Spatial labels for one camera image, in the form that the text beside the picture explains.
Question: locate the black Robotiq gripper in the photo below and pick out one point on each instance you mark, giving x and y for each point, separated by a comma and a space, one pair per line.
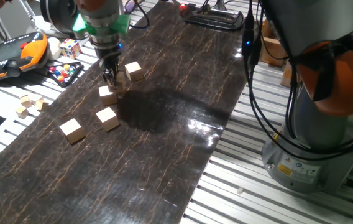
109, 59

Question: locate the light wooden cube block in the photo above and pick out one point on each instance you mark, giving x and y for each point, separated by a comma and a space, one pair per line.
106, 97
72, 130
121, 82
107, 119
134, 71

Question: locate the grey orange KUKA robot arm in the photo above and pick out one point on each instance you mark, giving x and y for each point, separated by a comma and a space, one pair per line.
319, 133

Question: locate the black tray of balls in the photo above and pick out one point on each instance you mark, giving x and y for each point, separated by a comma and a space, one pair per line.
71, 80

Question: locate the yellow ball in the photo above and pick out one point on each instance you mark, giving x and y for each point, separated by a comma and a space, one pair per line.
66, 67

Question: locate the orange ball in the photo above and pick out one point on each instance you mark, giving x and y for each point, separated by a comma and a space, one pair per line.
61, 78

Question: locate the Rubik's cube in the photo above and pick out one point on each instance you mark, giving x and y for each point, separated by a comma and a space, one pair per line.
70, 48

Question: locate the blue ball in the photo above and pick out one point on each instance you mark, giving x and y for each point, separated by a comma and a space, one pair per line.
57, 73

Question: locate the red ball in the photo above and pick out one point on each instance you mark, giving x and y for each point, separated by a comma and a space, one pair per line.
52, 69

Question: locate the small wooden cube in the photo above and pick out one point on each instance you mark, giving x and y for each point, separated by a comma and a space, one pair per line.
42, 104
25, 101
22, 112

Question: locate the black round fan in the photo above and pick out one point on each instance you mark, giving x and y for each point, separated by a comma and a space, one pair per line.
58, 15

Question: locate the black orange teach pendant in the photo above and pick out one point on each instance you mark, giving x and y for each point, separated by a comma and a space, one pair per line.
8, 57

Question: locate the brown wooden box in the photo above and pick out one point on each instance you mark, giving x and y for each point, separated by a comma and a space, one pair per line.
273, 51
266, 31

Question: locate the small white scrap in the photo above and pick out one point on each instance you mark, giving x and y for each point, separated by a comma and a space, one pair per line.
240, 189

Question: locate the black clamp frame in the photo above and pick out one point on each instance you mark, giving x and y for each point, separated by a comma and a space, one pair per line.
226, 25

